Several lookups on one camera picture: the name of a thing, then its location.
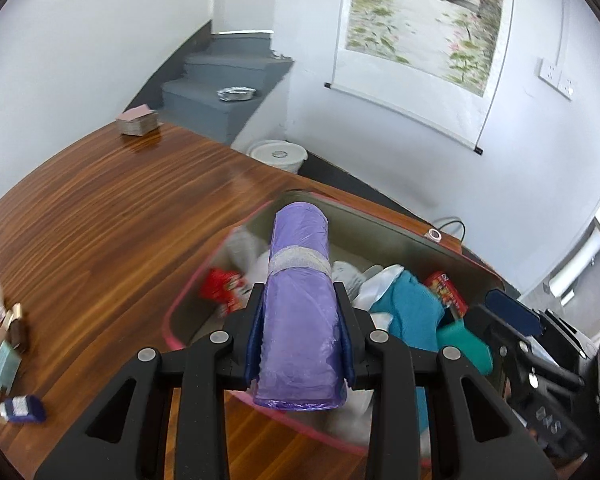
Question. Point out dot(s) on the teal cloth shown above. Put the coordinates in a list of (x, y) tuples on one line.
[(410, 310)]

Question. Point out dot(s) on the brown bottle gold cap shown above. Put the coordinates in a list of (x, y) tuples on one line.
[(17, 332)]

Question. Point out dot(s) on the pale teal box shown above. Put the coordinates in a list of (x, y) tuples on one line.
[(6, 367)]

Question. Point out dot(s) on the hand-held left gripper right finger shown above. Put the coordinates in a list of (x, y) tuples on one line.
[(346, 350)]

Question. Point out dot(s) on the purple garbage bag roll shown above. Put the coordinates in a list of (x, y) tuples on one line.
[(300, 320)]

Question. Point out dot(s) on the landscape wall scroll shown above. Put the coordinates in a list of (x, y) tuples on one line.
[(420, 20)]

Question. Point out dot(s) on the dark blue small box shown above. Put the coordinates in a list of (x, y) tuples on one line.
[(25, 408)]

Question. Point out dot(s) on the pink tin box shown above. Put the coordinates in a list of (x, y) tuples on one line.
[(375, 230)]

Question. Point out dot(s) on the foil tray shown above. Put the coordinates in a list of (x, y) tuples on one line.
[(236, 94)]

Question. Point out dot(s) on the beige cosmetic tube gold cap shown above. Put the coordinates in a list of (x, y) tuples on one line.
[(0, 340)]

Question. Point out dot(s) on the red yellow box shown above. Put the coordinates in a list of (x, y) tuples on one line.
[(447, 292)]

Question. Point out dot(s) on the white bucket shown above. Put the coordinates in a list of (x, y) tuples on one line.
[(277, 155)]

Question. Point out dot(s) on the grey stairs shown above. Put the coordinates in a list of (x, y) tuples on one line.
[(220, 75)]

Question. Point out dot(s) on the white wall socket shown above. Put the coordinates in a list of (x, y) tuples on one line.
[(557, 79)]

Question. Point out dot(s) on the stack of pink cards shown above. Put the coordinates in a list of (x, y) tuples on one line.
[(139, 121)]

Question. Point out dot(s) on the red snack packet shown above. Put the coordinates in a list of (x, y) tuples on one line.
[(222, 287)]

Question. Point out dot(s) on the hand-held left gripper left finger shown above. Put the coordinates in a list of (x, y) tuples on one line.
[(254, 340)]

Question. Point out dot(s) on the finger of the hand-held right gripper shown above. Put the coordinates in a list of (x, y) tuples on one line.
[(515, 312)]

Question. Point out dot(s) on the white cloth bundle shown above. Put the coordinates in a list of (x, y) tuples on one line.
[(245, 255)]

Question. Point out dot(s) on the white pipe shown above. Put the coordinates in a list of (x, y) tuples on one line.
[(580, 260)]

